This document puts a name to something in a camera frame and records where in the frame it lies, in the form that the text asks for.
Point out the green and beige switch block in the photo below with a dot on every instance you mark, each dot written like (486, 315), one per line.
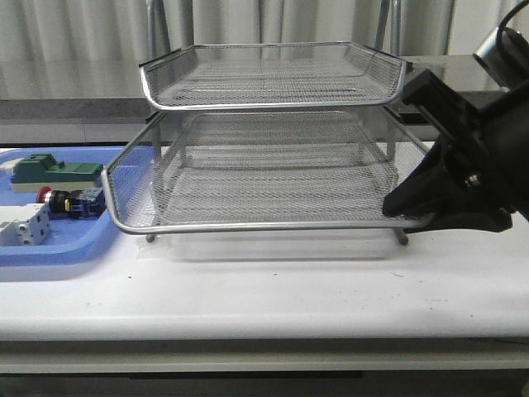
(39, 170)

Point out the silver top mesh tray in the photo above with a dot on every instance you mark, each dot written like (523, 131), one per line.
(282, 75)

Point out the silver mesh tray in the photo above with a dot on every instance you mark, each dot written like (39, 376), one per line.
(127, 180)
(340, 182)
(282, 75)

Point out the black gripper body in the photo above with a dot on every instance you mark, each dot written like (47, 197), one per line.
(486, 148)

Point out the clear tape patch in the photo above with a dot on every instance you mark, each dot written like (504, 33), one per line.
(160, 248)

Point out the red emergency stop button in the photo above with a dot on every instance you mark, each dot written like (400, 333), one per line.
(82, 203)

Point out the blue plastic tray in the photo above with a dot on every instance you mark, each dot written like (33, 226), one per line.
(70, 240)

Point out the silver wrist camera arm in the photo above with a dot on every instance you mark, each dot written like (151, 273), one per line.
(510, 67)

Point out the silver bottom mesh tray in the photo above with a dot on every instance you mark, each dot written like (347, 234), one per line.
(340, 182)

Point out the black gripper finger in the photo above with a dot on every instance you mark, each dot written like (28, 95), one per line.
(428, 189)
(448, 214)

